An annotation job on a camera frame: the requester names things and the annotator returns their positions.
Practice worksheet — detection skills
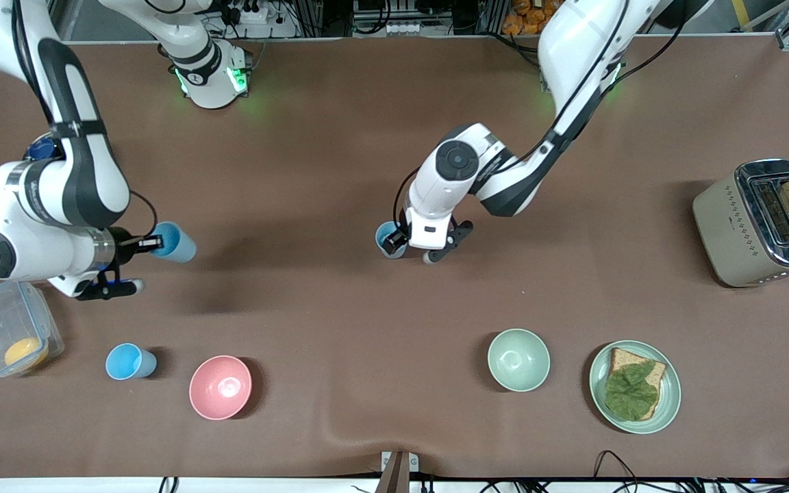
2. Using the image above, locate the blue plastic cup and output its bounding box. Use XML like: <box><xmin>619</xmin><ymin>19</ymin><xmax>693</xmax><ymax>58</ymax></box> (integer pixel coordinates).
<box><xmin>375</xmin><ymin>220</ymin><xmax>410</xmax><ymax>260</ymax></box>
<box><xmin>105</xmin><ymin>342</ymin><xmax>158</xmax><ymax>381</ymax></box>
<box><xmin>150</xmin><ymin>220</ymin><xmax>198</xmax><ymax>264</ymax></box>

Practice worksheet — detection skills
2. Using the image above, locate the orange round food piece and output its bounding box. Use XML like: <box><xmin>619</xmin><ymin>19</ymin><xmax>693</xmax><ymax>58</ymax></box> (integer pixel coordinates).
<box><xmin>4</xmin><ymin>337</ymin><xmax>50</xmax><ymax>371</ymax></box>

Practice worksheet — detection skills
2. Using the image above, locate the pink bowl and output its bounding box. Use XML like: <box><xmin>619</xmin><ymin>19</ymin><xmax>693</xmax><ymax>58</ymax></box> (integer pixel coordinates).
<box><xmin>189</xmin><ymin>355</ymin><xmax>253</xmax><ymax>421</ymax></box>

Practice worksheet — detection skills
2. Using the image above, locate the pale green bowl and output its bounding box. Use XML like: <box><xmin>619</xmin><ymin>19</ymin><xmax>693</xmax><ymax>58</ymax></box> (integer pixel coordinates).
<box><xmin>487</xmin><ymin>329</ymin><xmax>551</xmax><ymax>393</ymax></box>

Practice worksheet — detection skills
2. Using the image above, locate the white power strip with plugs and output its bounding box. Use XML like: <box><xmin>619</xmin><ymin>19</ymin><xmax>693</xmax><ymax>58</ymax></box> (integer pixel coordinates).
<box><xmin>225</xmin><ymin>0</ymin><xmax>271</xmax><ymax>25</ymax></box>

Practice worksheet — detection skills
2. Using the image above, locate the bag of orange snacks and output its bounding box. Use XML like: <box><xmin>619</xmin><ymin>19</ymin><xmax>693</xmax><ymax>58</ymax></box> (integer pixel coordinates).
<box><xmin>501</xmin><ymin>0</ymin><xmax>554</xmax><ymax>37</ymax></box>

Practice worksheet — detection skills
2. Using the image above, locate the green lettuce leaf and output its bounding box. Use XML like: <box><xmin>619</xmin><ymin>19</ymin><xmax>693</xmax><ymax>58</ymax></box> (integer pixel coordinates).
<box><xmin>604</xmin><ymin>362</ymin><xmax>661</xmax><ymax>422</ymax></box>

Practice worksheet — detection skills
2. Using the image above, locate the brown bread slice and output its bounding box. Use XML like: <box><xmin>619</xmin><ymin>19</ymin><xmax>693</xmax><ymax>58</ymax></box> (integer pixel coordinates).
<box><xmin>605</xmin><ymin>347</ymin><xmax>668</xmax><ymax>422</ymax></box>

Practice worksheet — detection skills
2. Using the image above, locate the pale green plate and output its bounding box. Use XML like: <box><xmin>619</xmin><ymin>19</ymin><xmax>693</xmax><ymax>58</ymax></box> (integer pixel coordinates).
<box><xmin>588</xmin><ymin>340</ymin><xmax>682</xmax><ymax>435</ymax></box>

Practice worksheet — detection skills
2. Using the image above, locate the beige and chrome toaster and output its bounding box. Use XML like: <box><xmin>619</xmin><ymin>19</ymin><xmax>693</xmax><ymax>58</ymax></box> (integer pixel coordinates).
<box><xmin>692</xmin><ymin>159</ymin><xmax>789</xmax><ymax>289</ymax></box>

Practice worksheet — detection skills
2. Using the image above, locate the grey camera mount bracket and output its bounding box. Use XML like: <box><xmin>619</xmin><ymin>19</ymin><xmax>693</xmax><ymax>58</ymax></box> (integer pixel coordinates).
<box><xmin>381</xmin><ymin>451</ymin><xmax>420</xmax><ymax>493</ymax></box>

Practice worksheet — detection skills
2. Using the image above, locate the black looped cable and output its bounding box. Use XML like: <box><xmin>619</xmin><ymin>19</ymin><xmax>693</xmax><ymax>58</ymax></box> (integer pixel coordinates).
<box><xmin>593</xmin><ymin>450</ymin><xmax>643</xmax><ymax>493</ymax></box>

